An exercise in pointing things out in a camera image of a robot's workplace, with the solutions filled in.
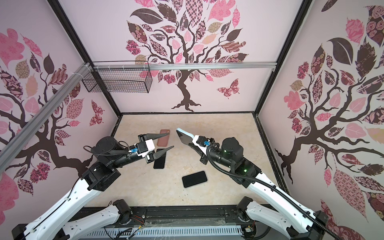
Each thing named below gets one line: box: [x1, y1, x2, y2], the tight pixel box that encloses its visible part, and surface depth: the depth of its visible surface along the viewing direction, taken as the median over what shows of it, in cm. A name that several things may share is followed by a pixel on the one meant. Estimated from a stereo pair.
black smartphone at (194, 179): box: [182, 171, 208, 188], surface depth 88 cm
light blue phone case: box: [176, 127, 194, 139], surface depth 53 cm
